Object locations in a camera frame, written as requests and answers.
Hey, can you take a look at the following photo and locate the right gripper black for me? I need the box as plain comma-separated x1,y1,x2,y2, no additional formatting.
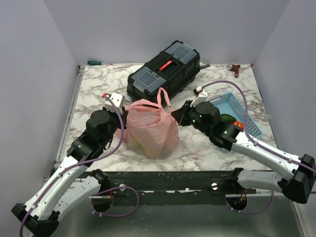
171,100,211,137

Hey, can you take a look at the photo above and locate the pink plastic bag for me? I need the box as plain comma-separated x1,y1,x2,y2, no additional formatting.
123,87,180,159

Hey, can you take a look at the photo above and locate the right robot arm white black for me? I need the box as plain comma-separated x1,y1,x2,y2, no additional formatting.
171,101,316,204

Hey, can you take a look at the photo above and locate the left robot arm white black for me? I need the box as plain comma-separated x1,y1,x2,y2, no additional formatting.
11,108,128,237

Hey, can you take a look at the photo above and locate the dark green fake avocado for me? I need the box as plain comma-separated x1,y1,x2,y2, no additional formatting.
220,114,237,123

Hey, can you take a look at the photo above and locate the red fake apple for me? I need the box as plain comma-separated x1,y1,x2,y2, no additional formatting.
233,121,244,130

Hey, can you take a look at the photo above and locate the black plastic toolbox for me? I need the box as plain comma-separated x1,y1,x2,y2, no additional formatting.
127,40,200,103

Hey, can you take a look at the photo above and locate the blue plastic basket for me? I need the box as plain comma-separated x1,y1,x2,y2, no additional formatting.
207,92,263,138

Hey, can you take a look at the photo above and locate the grey tool behind toolbox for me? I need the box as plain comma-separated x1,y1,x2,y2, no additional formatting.
200,64,210,69

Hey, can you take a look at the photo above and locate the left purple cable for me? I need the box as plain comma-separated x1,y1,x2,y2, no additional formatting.
19,95,124,237

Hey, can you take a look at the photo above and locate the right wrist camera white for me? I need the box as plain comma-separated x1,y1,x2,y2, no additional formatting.
191,86,208,107

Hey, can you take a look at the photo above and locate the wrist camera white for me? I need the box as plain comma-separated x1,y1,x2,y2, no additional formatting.
191,86,208,107
102,93,125,113

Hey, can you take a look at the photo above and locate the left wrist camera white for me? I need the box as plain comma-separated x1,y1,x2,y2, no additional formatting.
102,93,125,113

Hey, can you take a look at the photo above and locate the green handled screwdriver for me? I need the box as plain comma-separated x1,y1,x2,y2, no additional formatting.
87,61,113,66

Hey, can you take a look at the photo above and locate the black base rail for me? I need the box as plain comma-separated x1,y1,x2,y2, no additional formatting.
78,167,257,206

